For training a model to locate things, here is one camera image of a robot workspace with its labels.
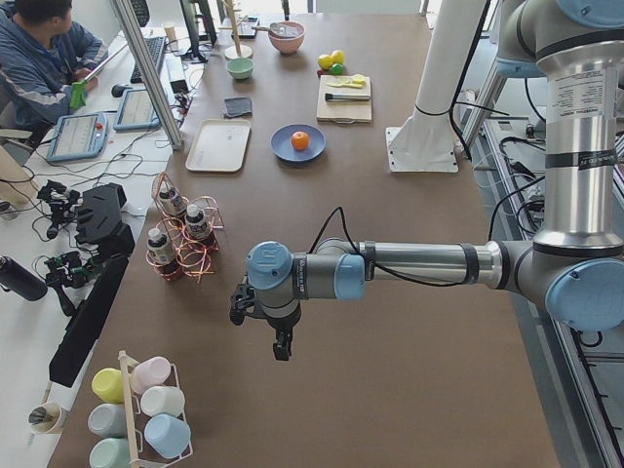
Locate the blue plate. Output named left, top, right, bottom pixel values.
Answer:
left=271, top=124, right=326, bottom=164

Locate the tea bottle lower right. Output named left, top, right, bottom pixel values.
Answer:
left=147, top=227, right=181, bottom=281

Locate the paper cup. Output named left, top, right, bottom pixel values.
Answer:
left=28, top=402, right=67, bottom=434

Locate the copper wire bottle rack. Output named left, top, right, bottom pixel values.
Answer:
left=145, top=172, right=224, bottom=282

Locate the green lime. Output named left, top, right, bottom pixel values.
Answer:
left=330, top=63, right=344, bottom=75

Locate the wooden glass stand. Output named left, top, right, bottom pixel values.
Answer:
left=220, top=0, right=253, bottom=60

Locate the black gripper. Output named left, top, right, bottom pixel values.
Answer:
left=229, top=276, right=301, bottom=361

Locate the teach pendant far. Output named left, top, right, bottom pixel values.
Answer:
left=113, top=89, right=161, bottom=133

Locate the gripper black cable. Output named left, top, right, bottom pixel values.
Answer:
left=311, top=206, right=462, bottom=289

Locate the yellow lemon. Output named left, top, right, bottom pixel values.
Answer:
left=331, top=50, right=345, bottom=64
left=317, top=55, right=334, bottom=70

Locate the black keyboard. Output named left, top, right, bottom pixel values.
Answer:
left=130, top=36, right=169, bottom=85

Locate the yellow lemon far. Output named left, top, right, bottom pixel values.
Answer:
left=331, top=50, right=345, bottom=64

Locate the black water bottle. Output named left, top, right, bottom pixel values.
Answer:
left=1, top=255, right=48, bottom=301

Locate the teach pendant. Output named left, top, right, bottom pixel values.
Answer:
left=113, top=89, right=161, bottom=133
left=46, top=112, right=108, bottom=163

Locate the steel ice scoop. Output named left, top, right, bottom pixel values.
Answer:
left=253, top=22, right=301, bottom=38

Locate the teach pendant near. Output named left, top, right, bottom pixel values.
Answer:
left=46, top=112, right=108, bottom=163

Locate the green bowl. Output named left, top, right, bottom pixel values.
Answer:
left=226, top=58, right=254, bottom=80

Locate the seated person blue jacket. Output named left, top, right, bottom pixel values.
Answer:
left=1, top=0, right=108, bottom=133

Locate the cream rabbit tray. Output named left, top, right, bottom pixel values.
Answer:
left=185, top=119, right=251, bottom=173

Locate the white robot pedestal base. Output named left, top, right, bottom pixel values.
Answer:
left=386, top=0, right=489, bottom=174

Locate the orange fruit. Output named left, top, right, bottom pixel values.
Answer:
left=291, top=131, right=310, bottom=151

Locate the yellow lemon near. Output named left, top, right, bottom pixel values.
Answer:
left=317, top=55, right=334, bottom=70

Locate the pink ice bowl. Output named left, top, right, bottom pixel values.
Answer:
left=268, top=20, right=305, bottom=55

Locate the yellow plastic knife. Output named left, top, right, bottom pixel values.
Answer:
left=327, top=81, right=366, bottom=89

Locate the bamboo cutting board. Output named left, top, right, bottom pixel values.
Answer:
left=316, top=74, right=372, bottom=124

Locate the steel muddler black tip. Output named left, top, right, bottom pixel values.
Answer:
left=324, top=93, right=371, bottom=102

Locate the grey folded cloth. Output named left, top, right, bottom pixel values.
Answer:
left=223, top=97, right=253, bottom=118

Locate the tea bottle upper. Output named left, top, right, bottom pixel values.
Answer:
left=158, top=185, right=186, bottom=218

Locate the pastel cup rack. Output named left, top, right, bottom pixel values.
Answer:
left=88, top=350, right=194, bottom=467

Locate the tea bottle lower left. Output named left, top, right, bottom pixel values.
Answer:
left=185, top=204, right=215, bottom=248

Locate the tea bottle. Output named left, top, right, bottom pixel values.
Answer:
left=158, top=185, right=186, bottom=218
left=147, top=227, right=181, bottom=281
left=185, top=204, right=215, bottom=248

